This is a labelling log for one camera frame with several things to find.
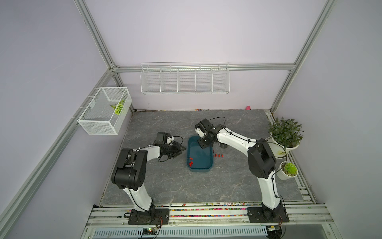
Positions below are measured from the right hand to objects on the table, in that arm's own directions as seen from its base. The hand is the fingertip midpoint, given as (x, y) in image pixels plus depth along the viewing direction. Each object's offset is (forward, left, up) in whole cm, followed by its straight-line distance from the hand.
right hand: (202, 142), depth 95 cm
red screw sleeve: (-6, -9, -6) cm, 13 cm away
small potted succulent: (-21, -45, +4) cm, 50 cm away
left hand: (-5, +11, -2) cm, 12 cm away
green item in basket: (+7, +47, +24) cm, 53 cm away
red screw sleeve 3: (-6, -13, -7) cm, 16 cm away
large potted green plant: (-4, -47, +13) cm, 49 cm away
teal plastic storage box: (-10, 0, -4) cm, 10 cm away
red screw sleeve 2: (-6, -11, -7) cm, 14 cm away
